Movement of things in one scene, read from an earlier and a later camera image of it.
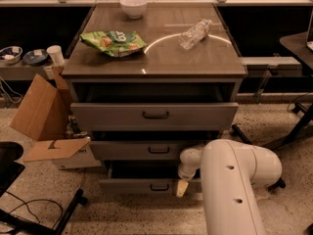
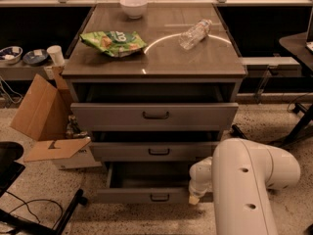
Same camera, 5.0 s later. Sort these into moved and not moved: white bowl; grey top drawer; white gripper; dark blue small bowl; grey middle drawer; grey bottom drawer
Moved: white gripper; grey bottom drawer
Not moved: dark blue small bowl; grey top drawer; grey middle drawer; white bowl
